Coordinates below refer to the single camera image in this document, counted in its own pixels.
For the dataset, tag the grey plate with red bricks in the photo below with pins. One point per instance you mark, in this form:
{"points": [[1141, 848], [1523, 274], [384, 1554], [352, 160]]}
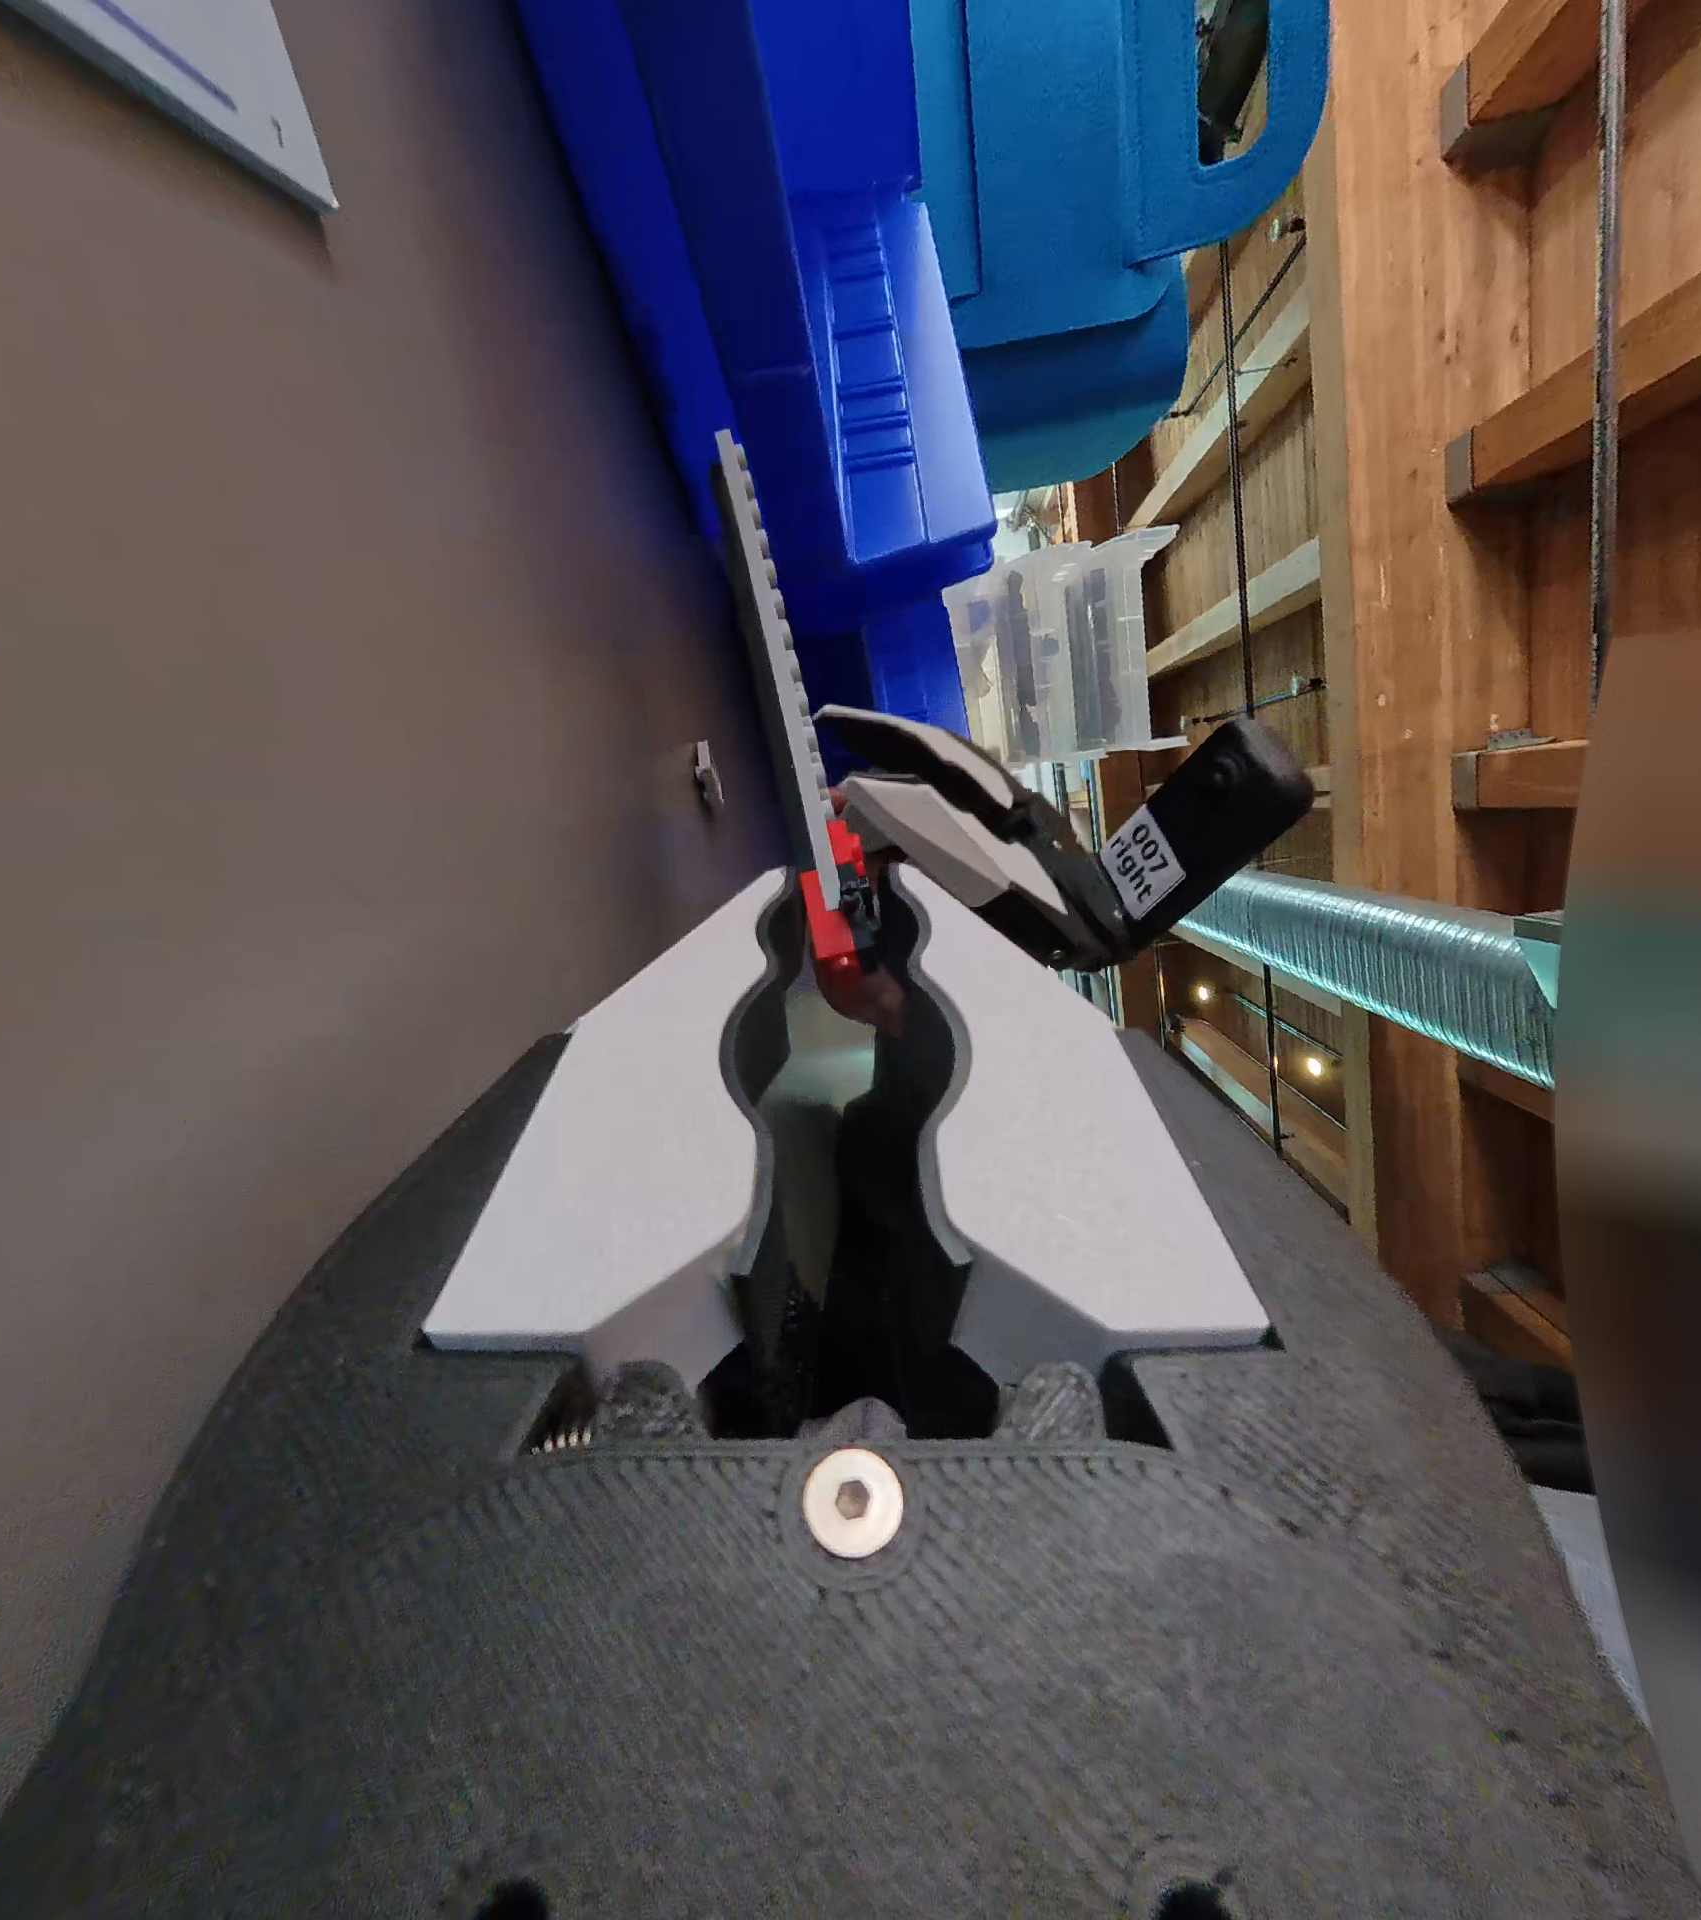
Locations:
{"points": [[775, 675]]}

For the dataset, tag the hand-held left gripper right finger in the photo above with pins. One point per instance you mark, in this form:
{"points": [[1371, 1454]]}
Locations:
{"points": [[1091, 1201]]}

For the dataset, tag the person's black hoodie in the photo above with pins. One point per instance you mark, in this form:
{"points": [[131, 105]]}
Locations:
{"points": [[1533, 1419]]}

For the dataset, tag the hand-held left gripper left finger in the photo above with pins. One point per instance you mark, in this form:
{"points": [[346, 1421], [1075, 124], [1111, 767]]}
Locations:
{"points": [[595, 1201]]}

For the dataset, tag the person's right forearm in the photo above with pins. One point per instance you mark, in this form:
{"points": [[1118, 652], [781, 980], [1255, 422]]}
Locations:
{"points": [[880, 1201]]}

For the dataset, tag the silver ventilation duct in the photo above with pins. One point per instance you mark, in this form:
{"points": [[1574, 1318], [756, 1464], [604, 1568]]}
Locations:
{"points": [[1390, 944]]}

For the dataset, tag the small grey toy brick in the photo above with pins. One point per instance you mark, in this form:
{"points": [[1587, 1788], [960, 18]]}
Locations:
{"points": [[706, 772]]}

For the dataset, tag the clear plastic storage container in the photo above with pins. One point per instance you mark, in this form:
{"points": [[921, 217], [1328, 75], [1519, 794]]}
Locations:
{"points": [[1075, 645]]}

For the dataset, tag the grey threaded rod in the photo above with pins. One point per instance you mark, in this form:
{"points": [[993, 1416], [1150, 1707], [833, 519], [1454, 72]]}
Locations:
{"points": [[1612, 374]]}

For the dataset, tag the wooden wall structure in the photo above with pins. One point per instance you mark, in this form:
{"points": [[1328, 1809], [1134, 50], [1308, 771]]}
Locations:
{"points": [[1465, 374]]}

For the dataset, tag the open instruction booklet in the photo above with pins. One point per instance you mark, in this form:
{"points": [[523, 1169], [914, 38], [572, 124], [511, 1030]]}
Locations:
{"points": [[190, 75]]}

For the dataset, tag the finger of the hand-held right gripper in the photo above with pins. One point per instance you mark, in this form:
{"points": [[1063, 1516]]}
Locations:
{"points": [[940, 833], [940, 758]]}

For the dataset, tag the blue plastic bin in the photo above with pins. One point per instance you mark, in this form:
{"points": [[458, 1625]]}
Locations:
{"points": [[701, 224], [911, 675]]}

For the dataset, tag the light blue felt bag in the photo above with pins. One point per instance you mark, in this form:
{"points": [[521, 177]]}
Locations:
{"points": [[1075, 195]]}

